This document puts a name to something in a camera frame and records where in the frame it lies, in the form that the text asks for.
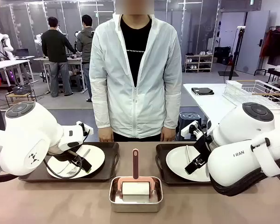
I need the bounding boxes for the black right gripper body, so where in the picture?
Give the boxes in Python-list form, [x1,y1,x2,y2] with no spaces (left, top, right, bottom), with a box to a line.
[193,134,212,161]

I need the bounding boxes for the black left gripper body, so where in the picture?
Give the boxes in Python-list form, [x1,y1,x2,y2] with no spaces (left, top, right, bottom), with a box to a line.
[67,149,85,164]

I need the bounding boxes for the silver fork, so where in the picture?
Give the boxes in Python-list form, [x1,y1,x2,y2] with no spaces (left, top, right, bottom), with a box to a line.
[65,148,91,176]

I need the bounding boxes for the white round plate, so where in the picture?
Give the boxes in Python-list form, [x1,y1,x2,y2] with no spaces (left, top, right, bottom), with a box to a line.
[46,144,106,179]
[165,146,212,182]

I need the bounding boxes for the dark brown serving tray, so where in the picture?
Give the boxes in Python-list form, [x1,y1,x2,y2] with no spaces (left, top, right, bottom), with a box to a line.
[18,141,120,182]
[155,142,212,186]

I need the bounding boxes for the pink lint roller maroon handle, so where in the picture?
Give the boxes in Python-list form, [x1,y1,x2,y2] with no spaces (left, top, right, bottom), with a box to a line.
[117,148,155,196]

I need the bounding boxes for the person's right forearm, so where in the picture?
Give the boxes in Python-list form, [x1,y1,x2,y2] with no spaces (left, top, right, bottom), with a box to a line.
[91,92,113,129]

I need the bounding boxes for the person's left forearm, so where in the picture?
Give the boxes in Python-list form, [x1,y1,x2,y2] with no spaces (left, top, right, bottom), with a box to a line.
[162,92,182,130]

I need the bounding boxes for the person's right hand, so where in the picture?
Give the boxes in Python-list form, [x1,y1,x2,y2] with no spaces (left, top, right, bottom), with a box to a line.
[98,127,114,143]

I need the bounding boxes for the person's left hand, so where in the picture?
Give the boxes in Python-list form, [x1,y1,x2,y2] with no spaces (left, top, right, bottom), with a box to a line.
[160,127,176,142]

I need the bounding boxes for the dark blue plastic stool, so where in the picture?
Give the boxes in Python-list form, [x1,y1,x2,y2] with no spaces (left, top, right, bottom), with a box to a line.
[178,111,203,141]

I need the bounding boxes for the white side table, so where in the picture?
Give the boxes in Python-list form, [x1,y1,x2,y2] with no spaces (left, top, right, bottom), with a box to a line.
[183,83,280,131]

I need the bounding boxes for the rectangular steel tray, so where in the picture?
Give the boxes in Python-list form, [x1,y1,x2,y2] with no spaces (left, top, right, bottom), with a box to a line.
[109,176,164,213]

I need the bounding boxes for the grey step stool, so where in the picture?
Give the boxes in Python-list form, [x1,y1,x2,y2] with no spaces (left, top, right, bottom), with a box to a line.
[69,74,83,92]

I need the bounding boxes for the black tripod stand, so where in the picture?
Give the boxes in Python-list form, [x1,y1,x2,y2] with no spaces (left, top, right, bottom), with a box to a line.
[218,26,246,77]

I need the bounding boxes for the white shoe rack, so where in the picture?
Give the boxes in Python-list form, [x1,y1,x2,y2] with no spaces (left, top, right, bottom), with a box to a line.
[184,51,214,73]

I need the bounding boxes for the black suitcases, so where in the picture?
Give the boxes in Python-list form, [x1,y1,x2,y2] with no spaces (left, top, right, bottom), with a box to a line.
[213,46,232,65]

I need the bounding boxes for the white work table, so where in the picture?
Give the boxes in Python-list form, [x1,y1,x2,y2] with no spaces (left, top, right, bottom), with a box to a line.
[33,57,87,91]

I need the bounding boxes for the person in white jacket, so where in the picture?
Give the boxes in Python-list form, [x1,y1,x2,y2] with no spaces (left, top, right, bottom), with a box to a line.
[88,0,184,142]

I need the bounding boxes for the black cart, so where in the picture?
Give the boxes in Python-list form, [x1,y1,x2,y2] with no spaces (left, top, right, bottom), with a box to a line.
[267,67,280,83]

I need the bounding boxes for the man in dark sweater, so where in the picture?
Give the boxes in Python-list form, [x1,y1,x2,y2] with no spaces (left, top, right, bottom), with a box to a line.
[41,16,75,98]

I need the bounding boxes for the white office desk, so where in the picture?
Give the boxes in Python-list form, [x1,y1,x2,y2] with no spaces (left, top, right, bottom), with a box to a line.
[0,59,39,86]

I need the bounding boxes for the man in grey hoodie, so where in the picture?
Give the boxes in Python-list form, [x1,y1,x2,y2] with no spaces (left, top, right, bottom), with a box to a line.
[75,14,95,103]

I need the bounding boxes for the black laptop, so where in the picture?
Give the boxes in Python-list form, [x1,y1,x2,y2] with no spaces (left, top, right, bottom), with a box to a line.
[15,48,29,58]

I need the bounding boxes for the grey door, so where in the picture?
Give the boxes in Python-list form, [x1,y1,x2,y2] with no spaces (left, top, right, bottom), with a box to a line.
[236,10,270,75]

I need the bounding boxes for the red hanging jacket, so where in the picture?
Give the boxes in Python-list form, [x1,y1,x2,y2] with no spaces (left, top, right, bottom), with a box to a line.
[260,29,273,58]

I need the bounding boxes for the black clothes rack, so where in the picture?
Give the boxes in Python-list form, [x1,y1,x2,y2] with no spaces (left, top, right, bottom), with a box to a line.
[260,25,280,77]

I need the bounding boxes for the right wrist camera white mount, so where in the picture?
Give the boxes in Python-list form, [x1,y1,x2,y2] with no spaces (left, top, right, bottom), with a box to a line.
[180,120,203,140]

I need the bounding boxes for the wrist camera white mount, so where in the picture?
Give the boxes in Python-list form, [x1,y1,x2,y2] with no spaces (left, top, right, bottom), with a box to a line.
[76,120,94,136]
[180,120,203,140]

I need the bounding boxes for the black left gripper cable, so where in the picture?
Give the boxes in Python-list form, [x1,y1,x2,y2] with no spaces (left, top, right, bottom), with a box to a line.
[43,153,83,180]

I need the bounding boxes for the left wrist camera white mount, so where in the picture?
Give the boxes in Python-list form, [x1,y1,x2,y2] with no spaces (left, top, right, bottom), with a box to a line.
[76,120,94,136]

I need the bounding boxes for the black right arm cable sleeve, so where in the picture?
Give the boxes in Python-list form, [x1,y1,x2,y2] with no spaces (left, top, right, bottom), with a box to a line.
[209,161,280,197]

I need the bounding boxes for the black arm cable sleeve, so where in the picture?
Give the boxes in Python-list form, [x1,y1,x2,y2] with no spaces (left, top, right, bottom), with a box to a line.
[0,174,20,183]
[209,161,280,197]

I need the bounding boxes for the white wire dish rack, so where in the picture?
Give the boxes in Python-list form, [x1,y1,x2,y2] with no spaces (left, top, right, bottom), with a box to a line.
[222,79,280,111]

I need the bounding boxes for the black left arm cable sleeve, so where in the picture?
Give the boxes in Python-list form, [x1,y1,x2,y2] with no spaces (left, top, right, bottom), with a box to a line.
[0,174,20,183]

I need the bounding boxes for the black wire basket stand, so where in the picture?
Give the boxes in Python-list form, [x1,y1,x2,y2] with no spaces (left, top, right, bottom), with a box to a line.
[5,85,37,108]

